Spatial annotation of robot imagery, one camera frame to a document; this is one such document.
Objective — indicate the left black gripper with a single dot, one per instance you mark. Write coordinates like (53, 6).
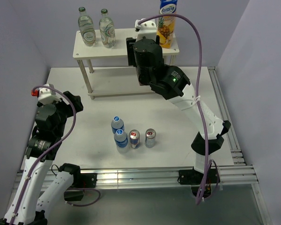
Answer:
(76, 100)

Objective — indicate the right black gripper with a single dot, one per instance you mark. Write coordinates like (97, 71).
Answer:
(131, 56)

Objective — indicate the pineapple juice carton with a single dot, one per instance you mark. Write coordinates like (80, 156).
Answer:
(166, 24)

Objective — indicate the plastic water bottle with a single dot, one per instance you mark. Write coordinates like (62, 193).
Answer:
(121, 141)
(117, 123)

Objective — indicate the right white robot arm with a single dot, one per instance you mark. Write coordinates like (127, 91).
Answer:
(173, 85)

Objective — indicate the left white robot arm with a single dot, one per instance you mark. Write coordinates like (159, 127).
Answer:
(30, 206)

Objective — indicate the white two-tier shelf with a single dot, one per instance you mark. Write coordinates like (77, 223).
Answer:
(107, 81)

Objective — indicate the right glass water bottle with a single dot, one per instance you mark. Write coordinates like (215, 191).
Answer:
(107, 30)

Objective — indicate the glass water bottle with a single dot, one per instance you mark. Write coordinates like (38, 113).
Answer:
(86, 27)
(107, 30)

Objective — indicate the left glass water bottle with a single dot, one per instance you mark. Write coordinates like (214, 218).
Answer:
(86, 27)

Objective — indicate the blue red energy can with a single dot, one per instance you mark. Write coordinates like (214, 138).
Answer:
(134, 138)

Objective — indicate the silver energy can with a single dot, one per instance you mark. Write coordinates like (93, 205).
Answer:
(150, 136)

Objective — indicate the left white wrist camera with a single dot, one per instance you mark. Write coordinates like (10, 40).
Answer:
(45, 95)

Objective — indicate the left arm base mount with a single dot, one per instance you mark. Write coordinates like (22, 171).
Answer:
(76, 191)

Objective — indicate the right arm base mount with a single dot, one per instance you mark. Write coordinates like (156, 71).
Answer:
(193, 177)

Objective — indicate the aluminium frame rail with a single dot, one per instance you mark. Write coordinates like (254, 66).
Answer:
(133, 188)

